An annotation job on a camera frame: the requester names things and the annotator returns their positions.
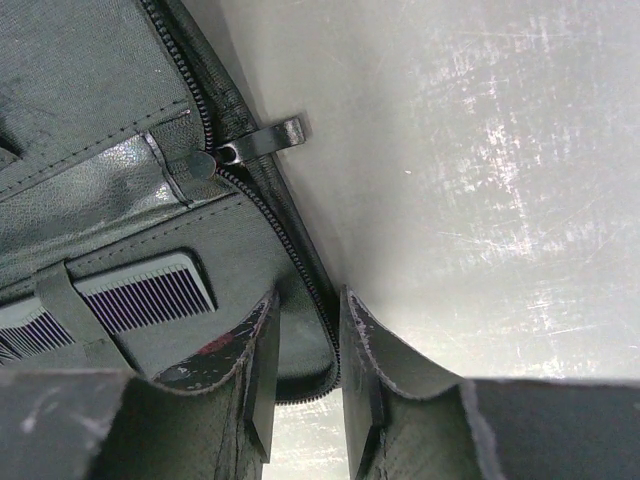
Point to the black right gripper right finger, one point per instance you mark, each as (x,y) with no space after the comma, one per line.
(406,417)

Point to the black zip tool case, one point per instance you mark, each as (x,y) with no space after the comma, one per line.
(123,138)

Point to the long black barber comb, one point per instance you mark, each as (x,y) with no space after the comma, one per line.
(142,294)

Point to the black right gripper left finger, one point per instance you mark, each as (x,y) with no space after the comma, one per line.
(209,416)

